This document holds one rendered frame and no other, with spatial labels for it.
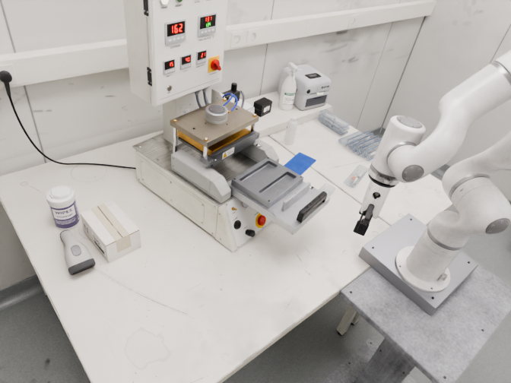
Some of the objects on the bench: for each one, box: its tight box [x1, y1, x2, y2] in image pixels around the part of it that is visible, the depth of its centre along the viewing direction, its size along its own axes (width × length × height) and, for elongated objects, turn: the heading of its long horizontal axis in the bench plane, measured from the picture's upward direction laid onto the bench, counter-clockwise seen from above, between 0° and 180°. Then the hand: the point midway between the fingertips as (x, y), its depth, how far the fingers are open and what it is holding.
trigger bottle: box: [278, 62, 298, 110], centre depth 208 cm, size 9×8×25 cm
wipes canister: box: [46, 185, 80, 231], centre depth 133 cm, size 9×9×15 cm
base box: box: [135, 149, 236, 252], centre depth 155 cm, size 54×38×17 cm
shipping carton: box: [80, 200, 141, 264], centre depth 132 cm, size 19×13×9 cm
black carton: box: [253, 97, 272, 117], centre depth 206 cm, size 6×9×7 cm
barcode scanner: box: [60, 230, 96, 275], centre depth 125 cm, size 20×8×8 cm, turn 31°
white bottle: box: [284, 116, 297, 145], centre depth 193 cm, size 5×5×14 cm
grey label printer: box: [278, 65, 332, 110], centre depth 221 cm, size 25×20×17 cm
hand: (362, 221), depth 109 cm, fingers open, 8 cm apart
